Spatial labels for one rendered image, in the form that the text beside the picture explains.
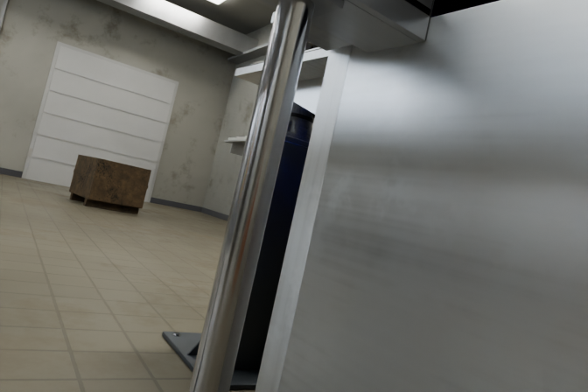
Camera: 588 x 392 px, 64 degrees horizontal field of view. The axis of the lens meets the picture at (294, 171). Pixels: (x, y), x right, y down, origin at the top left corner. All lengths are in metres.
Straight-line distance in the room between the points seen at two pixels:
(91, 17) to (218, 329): 10.55
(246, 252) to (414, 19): 0.41
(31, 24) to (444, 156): 10.43
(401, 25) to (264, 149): 0.27
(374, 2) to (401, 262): 0.35
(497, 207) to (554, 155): 0.08
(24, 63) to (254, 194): 10.20
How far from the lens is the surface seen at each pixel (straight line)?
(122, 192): 6.81
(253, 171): 0.59
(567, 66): 0.61
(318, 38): 0.86
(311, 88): 1.10
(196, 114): 11.29
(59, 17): 10.94
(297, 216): 0.86
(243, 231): 0.59
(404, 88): 0.74
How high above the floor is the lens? 0.56
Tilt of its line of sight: 4 degrees up
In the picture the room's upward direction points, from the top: 12 degrees clockwise
